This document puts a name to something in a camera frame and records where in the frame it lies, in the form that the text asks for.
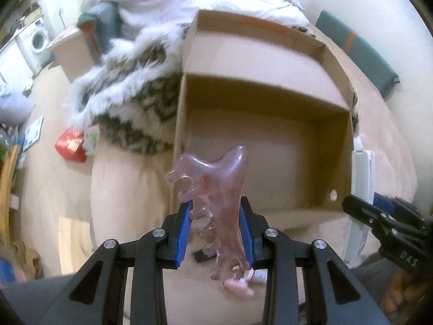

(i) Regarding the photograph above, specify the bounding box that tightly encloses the white washing machine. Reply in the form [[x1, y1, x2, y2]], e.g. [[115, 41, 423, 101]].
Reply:
[[15, 17, 52, 76]]

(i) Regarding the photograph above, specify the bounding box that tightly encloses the black and white furry blanket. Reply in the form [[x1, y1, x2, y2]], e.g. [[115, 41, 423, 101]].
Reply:
[[65, 23, 190, 155]]

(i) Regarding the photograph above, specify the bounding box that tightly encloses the wooden chair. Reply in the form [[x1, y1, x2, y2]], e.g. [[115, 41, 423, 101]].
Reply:
[[0, 145, 20, 249]]

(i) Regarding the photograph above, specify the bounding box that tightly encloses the teal cushion with orange stripe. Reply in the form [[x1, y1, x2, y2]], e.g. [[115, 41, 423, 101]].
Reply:
[[316, 10, 400, 98]]

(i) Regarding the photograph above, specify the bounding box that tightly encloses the open cardboard box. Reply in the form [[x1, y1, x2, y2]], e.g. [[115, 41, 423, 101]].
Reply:
[[174, 10, 354, 229]]

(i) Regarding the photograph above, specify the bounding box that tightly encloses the person's right hand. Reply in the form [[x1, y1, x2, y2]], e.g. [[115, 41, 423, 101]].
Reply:
[[380, 268, 432, 324]]

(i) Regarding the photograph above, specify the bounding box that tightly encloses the grey stuffed bag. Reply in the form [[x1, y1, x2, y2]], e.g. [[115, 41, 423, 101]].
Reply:
[[0, 92, 34, 128]]

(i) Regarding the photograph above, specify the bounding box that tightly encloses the black tube with pink print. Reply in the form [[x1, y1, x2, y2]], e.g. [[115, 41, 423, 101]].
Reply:
[[193, 250, 208, 263]]

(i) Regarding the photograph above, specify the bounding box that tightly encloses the pink cloud shaped device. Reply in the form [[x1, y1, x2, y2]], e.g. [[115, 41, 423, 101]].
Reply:
[[220, 278, 255, 299]]

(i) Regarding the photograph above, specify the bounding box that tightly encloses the red snack package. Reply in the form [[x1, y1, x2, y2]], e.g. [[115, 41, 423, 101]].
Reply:
[[54, 129, 87, 163]]

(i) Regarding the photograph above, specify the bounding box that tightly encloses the pink translucent massage comb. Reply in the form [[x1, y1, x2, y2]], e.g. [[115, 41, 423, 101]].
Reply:
[[166, 145, 250, 280]]

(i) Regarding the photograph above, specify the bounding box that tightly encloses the bathroom scale on floor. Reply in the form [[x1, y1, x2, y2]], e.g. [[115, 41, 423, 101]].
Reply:
[[23, 115, 44, 152]]

